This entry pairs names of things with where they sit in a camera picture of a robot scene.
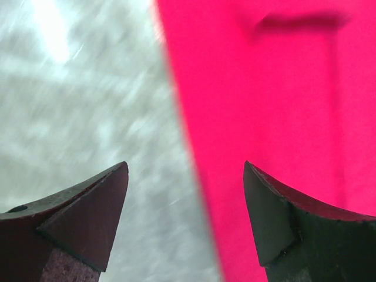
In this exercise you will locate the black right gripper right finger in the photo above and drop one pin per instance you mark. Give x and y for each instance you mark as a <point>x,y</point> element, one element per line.
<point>299,238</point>

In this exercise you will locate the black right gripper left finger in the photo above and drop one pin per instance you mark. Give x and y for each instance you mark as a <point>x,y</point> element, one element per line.
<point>67,236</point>

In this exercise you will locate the red t shirt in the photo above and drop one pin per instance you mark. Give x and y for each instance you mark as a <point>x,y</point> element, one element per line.
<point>288,86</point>

